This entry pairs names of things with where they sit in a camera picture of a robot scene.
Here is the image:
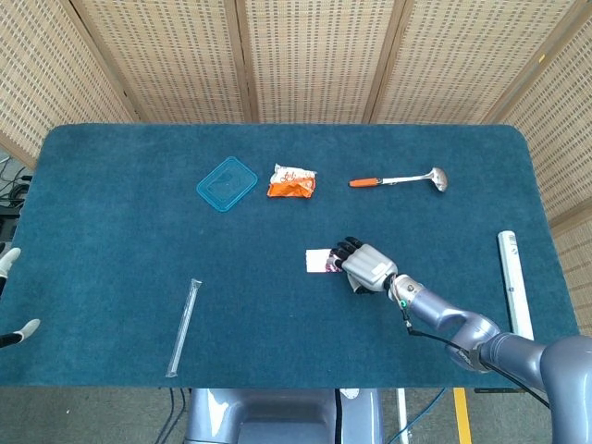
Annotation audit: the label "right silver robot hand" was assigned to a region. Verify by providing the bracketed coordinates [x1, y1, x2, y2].
[328, 236, 400, 295]

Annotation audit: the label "white card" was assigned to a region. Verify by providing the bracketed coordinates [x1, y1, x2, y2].
[305, 248, 344, 275]

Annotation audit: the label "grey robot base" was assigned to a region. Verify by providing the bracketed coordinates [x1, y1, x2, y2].
[183, 388, 385, 444]

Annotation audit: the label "white rectangular bar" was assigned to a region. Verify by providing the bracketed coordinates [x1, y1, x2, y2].
[497, 229, 536, 342]

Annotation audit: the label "blue transparent plastic lid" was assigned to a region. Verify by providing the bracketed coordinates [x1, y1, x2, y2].
[196, 155, 259, 214]

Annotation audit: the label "crumpled orange snack bag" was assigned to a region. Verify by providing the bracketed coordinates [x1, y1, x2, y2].
[266, 163, 318, 200]

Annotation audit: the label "white pole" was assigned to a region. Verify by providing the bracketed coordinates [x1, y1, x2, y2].
[396, 388, 411, 444]

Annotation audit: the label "clear wrapped drinking straw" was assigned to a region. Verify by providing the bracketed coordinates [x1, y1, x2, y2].
[165, 277, 204, 379]

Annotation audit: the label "woven bamboo folding screen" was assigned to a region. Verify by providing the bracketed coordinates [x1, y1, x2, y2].
[0, 0, 592, 320]

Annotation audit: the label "blue carpet table cover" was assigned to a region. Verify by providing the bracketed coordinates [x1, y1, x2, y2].
[0, 122, 587, 389]

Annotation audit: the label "black device box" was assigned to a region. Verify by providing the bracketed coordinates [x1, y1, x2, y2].
[0, 205, 22, 241]

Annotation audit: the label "steel ladle with orange handle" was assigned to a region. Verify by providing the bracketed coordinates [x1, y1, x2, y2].
[348, 166, 449, 193]

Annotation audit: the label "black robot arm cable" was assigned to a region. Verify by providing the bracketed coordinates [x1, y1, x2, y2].
[400, 304, 552, 410]

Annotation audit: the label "blue floor cable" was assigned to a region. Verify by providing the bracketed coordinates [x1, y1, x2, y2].
[386, 388, 448, 444]

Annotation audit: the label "black floor cables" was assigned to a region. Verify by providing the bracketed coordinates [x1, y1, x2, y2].
[159, 387, 193, 444]

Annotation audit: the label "black cable bundle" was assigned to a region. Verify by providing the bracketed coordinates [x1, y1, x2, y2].
[0, 159, 33, 209]

